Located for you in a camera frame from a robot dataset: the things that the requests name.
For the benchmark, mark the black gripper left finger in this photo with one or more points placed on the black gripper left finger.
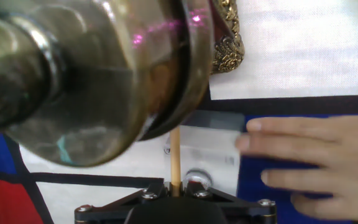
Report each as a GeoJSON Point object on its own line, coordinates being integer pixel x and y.
{"type": "Point", "coordinates": [129, 200]}

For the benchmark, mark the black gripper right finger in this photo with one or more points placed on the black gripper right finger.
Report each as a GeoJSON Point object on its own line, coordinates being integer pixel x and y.
{"type": "Point", "coordinates": [225, 199]}

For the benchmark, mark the grey box with red button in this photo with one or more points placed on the grey box with red button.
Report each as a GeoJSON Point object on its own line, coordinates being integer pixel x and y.
{"type": "Point", "coordinates": [210, 152]}

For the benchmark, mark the thin wooden stick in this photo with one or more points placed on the thin wooden stick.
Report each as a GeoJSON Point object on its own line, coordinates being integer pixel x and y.
{"type": "Point", "coordinates": [175, 158]}

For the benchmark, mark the brown brass phone handset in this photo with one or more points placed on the brown brass phone handset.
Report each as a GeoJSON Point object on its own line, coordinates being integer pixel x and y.
{"type": "Point", "coordinates": [89, 84]}

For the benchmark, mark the bare human hand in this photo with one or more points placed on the bare human hand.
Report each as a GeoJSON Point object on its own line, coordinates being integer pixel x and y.
{"type": "Point", "coordinates": [346, 155]}

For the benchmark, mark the colourful Mondrian pattern tablecloth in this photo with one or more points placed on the colourful Mondrian pattern tablecloth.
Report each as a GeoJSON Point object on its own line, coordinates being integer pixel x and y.
{"type": "Point", "coordinates": [291, 46]}

